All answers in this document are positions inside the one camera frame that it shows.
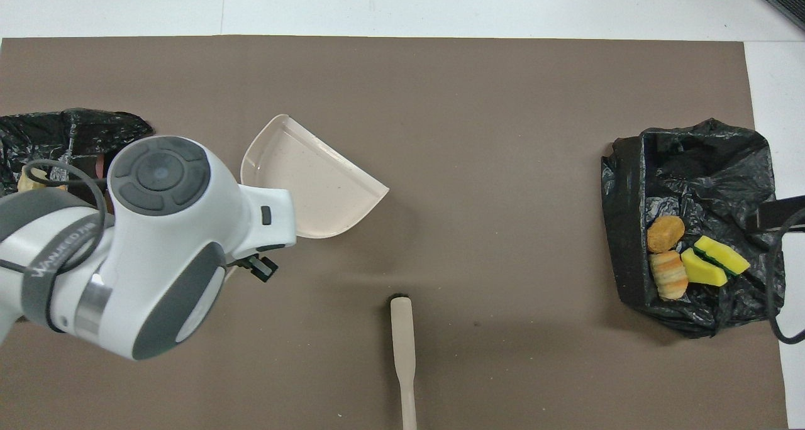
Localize yellow sponge piece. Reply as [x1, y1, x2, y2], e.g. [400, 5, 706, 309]
[681, 248, 728, 287]
[694, 235, 752, 276]

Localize brown paper table mat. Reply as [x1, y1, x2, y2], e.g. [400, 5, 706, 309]
[0, 35, 788, 430]

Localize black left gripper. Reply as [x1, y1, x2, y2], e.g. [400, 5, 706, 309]
[249, 255, 279, 284]

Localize pale chip piece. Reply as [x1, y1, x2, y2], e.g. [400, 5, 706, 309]
[18, 165, 50, 193]

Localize brown nugget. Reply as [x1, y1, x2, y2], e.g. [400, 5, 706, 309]
[647, 215, 686, 253]

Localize beige hand brush black bristles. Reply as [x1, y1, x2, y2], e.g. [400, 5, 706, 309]
[389, 294, 418, 430]

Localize striped croissant bread piece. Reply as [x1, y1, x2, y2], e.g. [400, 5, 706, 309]
[650, 250, 689, 301]

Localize beige plastic dustpan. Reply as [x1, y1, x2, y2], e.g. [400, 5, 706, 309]
[240, 114, 390, 240]

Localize black bag lined trash bin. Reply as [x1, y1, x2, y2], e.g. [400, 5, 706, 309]
[0, 107, 153, 199]
[601, 118, 787, 338]

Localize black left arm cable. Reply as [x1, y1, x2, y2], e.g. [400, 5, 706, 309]
[0, 158, 109, 275]

